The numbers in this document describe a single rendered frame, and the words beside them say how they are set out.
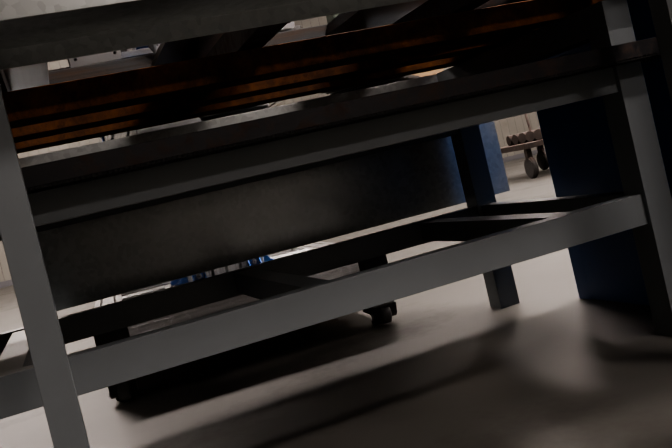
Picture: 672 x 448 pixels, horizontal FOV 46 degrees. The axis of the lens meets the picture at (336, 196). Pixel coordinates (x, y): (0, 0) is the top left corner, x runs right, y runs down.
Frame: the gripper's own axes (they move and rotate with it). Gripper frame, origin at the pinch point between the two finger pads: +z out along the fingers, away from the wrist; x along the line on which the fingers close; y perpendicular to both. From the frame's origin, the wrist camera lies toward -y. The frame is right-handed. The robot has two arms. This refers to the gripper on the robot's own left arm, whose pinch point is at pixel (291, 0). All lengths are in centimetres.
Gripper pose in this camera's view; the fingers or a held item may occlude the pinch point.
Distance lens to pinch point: 177.6
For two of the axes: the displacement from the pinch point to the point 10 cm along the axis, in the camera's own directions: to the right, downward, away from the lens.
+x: 3.2, -0.5, -9.5
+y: -9.2, 2.3, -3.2
